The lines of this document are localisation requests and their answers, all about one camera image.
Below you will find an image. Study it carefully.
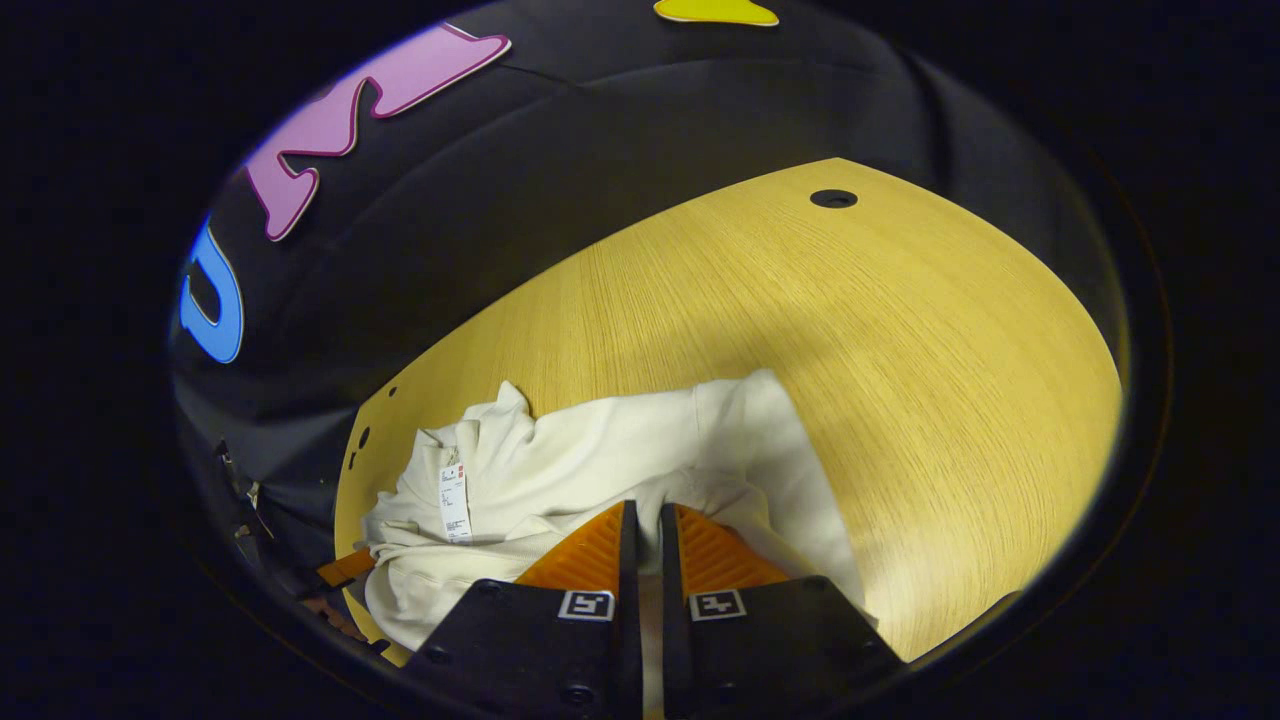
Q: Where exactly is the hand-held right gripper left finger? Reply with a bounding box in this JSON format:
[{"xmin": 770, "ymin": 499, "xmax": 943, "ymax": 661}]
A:
[{"xmin": 403, "ymin": 500, "xmax": 642, "ymax": 720}]

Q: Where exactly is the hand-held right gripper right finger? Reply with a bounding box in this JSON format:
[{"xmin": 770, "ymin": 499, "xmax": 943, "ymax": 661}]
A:
[{"xmin": 659, "ymin": 503, "xmax": 908, "ymax": 720}]

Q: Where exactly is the black backdrop cloth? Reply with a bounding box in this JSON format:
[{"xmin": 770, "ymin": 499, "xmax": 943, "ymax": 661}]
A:
[{"xmin": 170, "ymin": 0, "xmax": 1131, "ymax": 601}]

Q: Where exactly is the cream white sweatshirt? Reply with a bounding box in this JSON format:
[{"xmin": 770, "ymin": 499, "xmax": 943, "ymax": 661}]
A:
[{"xmin": 360, "ymin": 370, "xmax": 879, "ymax": 717}]

